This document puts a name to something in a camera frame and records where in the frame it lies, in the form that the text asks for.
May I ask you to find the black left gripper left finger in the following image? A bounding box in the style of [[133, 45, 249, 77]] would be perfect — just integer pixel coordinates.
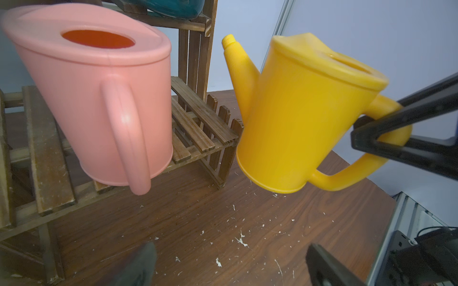
[[94, 242, 157, 286]]

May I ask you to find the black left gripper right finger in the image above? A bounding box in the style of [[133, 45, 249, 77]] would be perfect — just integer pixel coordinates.
[[305, 244, 365, 286]]

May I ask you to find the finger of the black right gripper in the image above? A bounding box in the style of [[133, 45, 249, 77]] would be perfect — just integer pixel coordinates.
[[351, 131, 458, 181], [353, 73, 458, 134]]

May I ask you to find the brown wooden slatted shelf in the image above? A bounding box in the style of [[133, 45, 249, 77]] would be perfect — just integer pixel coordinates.
[[1, 1, 243, 285]]

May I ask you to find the yellow watering can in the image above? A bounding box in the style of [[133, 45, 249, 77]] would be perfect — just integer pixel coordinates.
[[222, 33, 401, 194]]

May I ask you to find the pink watering can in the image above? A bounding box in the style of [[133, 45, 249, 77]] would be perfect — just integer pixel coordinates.
[[1, 3, 173, 195]]

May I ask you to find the dark green watering can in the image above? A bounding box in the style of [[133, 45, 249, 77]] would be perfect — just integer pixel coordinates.
[[132, 0, 205, 20]]

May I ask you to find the right corner metal profile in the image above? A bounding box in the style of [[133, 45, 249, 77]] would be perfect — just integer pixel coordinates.
[[260, 0, 296, 72]]

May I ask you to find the aluminium front rail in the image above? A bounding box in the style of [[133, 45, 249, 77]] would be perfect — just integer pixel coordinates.
[[366, 192, 458, 286]]

